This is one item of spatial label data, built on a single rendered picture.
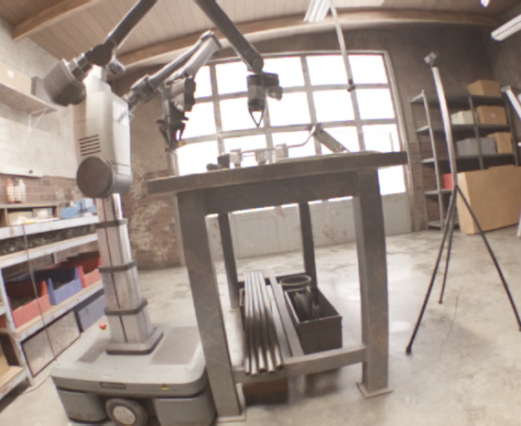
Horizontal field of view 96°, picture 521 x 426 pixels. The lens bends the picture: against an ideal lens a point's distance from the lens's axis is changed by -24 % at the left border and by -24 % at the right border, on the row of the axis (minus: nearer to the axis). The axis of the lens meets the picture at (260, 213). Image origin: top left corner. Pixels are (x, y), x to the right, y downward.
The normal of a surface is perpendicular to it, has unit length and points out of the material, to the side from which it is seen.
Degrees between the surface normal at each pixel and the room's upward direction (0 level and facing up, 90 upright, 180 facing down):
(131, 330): 90
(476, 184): 82
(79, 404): 90
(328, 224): 90
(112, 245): 90
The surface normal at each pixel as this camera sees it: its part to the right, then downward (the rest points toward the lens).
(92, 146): 0.02, 0.22
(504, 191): 0.04, -0.09
